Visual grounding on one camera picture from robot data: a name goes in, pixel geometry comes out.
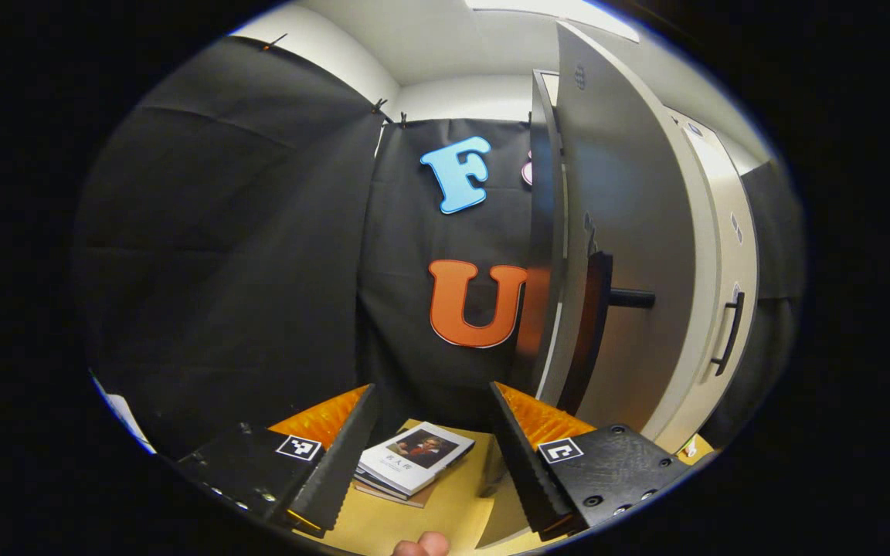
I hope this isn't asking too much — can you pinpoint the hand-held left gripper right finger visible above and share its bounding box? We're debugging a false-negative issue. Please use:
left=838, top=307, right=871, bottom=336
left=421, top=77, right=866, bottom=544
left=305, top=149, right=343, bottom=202
left=489, top=381, right=693, bottom=543

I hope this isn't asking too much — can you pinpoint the beige cabinet drawer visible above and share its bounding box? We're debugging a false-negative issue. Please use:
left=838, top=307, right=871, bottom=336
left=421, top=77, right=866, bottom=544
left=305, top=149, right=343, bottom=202
left=667, top=107, right=730, bottom=155

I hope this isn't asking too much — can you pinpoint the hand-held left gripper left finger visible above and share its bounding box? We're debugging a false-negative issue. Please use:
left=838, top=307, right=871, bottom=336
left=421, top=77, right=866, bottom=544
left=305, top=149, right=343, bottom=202
left=173, top=382, right=380, bottom=539

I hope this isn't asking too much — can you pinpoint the black backdrop cloth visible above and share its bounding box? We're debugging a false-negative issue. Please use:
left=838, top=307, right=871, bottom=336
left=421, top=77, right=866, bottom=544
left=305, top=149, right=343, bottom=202
left=74, top=35, right=805, bottom=464

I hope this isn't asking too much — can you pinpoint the white cabinet door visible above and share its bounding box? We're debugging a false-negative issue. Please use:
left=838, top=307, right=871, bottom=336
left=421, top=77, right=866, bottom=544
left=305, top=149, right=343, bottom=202
left=476, top=22, right=724, bottom=551
left=712, top=151, right=760, bottom=456

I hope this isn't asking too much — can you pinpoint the brown book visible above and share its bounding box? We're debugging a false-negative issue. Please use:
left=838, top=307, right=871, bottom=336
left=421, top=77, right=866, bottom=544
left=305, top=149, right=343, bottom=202
left=352, top=477, right=438, bottom=510

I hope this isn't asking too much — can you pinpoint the ceiling light panel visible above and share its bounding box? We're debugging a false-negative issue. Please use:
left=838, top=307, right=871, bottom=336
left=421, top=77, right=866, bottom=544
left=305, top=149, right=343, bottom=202
left=464, top=0, right=640, bottom=43

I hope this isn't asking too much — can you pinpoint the white portrait book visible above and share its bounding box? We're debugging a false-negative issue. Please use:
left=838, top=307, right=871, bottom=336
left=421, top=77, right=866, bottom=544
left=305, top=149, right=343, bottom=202
left=358, top=422, right=476, bottom=497

